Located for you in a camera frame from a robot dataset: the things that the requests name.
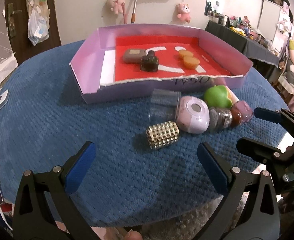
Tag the white plastic bag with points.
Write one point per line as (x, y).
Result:
(37, 28)

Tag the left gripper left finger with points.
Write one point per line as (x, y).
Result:
(32, 216)

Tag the pink stick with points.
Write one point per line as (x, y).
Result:
(124, 13)

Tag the green duck toy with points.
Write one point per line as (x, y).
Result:
(218, 96)

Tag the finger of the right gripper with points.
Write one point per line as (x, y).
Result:
(260, 152)
(267, 115)

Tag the pink fox plush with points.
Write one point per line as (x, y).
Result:
(183, 12)

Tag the black nail polish bottle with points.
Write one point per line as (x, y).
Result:
(149, 62)

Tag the dark red ball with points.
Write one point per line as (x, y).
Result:
(236, 117)

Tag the lilac round mini camera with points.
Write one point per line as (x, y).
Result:
(192, 115)

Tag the glitter silver jar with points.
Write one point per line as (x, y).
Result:
(220, 118)

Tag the white board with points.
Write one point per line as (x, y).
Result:
(269, 17)

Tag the dark cloth covered table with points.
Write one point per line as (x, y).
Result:
(251, 49)

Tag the dark brown door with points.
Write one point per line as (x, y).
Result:
(21, 45)

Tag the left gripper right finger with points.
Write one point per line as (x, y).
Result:
(260, 216)

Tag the orange round cake toy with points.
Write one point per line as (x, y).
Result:
(191, 62)
(183, 53)

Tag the operator thumb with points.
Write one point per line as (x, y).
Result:
(133, 235)

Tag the gold studded cylinder bottle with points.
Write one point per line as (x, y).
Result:
(162, 135)

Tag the brown square compact case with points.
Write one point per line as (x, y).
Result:
(134, 55)

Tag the pink nail polish bottle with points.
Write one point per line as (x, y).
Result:
(242, 106)

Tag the pink red cardboard tray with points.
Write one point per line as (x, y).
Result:
(102, 75)

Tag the brass door handle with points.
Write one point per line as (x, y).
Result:
(10, 18)

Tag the pink bear plush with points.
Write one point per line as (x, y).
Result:
(116, 6)

